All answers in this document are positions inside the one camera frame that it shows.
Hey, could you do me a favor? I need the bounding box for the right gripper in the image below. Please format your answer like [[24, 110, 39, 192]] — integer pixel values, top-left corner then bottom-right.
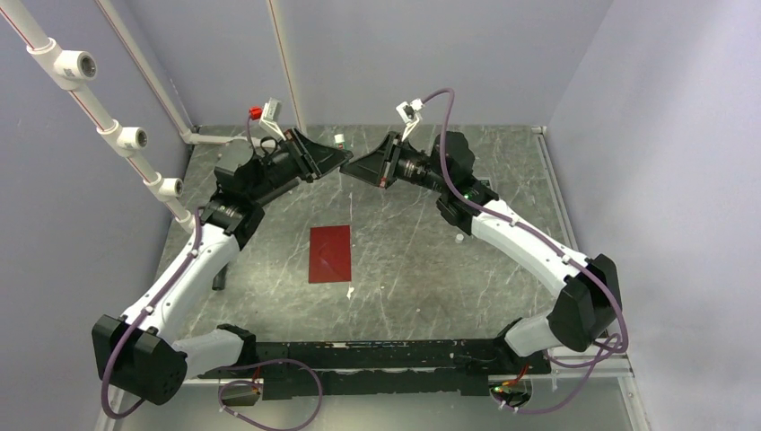
[[341, 132, 450, 195]]

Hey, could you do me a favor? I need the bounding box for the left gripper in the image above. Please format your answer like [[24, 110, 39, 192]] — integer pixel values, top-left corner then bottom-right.
[[247, 127, 353, 202]]

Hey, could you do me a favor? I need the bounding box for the green glue stick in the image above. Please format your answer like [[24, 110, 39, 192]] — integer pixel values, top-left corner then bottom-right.
[[334, 134, 345, 149]]

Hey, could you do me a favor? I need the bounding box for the red envelope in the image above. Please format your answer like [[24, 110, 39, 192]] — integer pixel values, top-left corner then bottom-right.
[[308, 224, 352, 284]]

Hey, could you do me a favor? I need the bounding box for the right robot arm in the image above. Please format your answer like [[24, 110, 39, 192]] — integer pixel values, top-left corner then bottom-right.
[[340, 131, 621, 373]]

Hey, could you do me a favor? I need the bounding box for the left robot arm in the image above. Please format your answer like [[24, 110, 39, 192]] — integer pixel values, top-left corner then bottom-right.
[[92, 128, 353, 408]]

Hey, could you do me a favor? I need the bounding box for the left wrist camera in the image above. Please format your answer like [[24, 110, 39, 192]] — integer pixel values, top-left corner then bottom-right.
[[258, 98, 285, 141]]

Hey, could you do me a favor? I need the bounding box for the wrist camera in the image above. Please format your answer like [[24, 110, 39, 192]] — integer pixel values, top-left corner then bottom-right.
[[258, 98, 285, 141], [396, 99, 424, 142]]

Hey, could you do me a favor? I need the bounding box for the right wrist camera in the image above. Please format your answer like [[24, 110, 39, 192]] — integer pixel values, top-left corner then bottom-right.
[[396, 99, 424, 142]]

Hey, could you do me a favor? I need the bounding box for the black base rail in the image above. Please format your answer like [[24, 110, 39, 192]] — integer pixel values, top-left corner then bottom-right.
[[203, 339, 551, 400]]

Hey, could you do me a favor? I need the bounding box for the white pvc pipe frame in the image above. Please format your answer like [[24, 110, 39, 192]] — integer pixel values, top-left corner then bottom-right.
[[0, 0, 304, 233]]

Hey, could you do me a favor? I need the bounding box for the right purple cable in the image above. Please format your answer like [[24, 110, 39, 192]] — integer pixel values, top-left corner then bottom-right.
[[415, 87, 630, 417]]

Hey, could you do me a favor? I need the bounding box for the purple cable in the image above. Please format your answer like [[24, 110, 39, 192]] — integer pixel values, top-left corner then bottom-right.
[[415, 87, 630, 417], [100, 107, 325, 431]]

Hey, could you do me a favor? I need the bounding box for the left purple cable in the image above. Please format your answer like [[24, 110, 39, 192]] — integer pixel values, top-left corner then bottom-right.
[[100, 107, 325, 431]]

